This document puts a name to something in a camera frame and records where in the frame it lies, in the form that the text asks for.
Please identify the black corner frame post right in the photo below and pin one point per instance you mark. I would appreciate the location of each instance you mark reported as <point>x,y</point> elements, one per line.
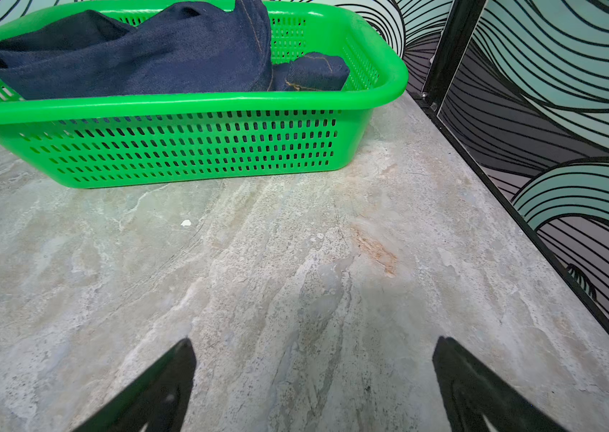
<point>457,33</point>

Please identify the dark blue denim trousers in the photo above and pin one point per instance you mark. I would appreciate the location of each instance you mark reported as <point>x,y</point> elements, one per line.
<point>188,48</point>

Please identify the green plastic laundry basket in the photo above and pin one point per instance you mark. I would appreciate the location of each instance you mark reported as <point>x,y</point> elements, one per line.
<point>139,140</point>

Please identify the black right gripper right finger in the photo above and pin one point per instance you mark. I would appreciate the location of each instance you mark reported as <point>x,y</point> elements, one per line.
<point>477,399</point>

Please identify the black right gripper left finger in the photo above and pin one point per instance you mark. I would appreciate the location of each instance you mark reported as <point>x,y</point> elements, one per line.
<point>157,400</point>

